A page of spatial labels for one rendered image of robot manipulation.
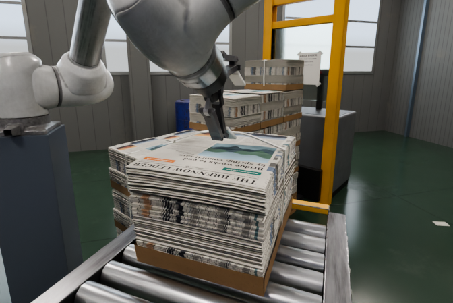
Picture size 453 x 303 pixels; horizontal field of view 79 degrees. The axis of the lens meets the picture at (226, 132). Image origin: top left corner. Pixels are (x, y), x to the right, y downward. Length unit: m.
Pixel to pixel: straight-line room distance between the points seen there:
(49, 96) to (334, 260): 1.02
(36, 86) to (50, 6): 3.63
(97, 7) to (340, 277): 0.97
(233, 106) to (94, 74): 0.76
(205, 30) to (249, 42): 4.41
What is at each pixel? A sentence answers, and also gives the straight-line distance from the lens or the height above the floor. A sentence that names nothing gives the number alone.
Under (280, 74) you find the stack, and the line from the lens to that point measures 2.07.
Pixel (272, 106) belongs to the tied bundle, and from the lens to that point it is 1.92.
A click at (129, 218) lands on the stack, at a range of 1.53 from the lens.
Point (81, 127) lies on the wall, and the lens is 4.69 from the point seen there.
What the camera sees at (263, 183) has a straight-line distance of 0.47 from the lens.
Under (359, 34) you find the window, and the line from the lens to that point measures 5.87.
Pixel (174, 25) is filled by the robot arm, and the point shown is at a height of 1.27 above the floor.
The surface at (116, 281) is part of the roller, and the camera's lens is 0.69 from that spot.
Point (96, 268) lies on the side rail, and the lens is 0.71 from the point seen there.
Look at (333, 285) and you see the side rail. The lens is 0.66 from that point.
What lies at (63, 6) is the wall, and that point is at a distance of 4.70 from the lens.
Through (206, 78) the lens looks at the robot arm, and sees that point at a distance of 0.46.
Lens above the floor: 1.21
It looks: 13 degrees down
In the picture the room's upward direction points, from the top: straight up
